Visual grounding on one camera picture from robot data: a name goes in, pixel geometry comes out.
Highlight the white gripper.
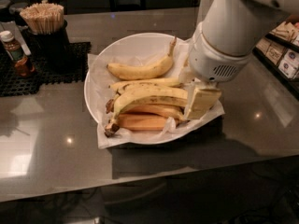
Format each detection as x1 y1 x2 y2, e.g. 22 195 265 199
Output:
178 22 249 120

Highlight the large front yellow banana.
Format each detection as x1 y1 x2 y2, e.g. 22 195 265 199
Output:
105 84 187 137

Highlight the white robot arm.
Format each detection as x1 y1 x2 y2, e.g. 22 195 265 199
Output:
179 0 299 120

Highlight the orange-yellow lower banana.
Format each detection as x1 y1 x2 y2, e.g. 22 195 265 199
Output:
127 105 185 121

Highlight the top curved yellow banana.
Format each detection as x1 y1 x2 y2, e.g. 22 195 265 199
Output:
107 37 177 80

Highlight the bottom orange banana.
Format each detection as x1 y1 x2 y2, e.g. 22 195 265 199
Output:
118 113 168 131

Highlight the black condiment rack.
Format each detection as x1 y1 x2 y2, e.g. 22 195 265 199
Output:
253 21 299 100

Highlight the white paper liner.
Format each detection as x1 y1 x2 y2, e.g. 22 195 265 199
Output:
86 35 226 149

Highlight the black rubber mat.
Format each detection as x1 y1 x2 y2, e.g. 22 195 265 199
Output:
0 42 92 97

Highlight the black cup holder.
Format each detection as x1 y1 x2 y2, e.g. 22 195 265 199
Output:
30 21 76 74

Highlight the bundle of wooden stirrers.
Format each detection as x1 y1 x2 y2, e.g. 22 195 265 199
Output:
20 2 64 35

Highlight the brown sauce bottle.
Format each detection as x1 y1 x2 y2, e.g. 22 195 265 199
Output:
0 31 36 77

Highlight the dark lidded jar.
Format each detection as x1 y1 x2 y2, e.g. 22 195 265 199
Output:
0 0 28 26

